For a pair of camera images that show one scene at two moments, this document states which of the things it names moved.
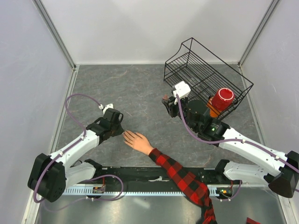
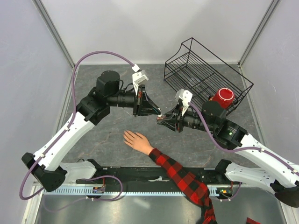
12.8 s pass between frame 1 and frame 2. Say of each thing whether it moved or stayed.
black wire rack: stayed
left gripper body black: moved
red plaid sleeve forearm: stayed
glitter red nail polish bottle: moved
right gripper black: moved
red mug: stayed
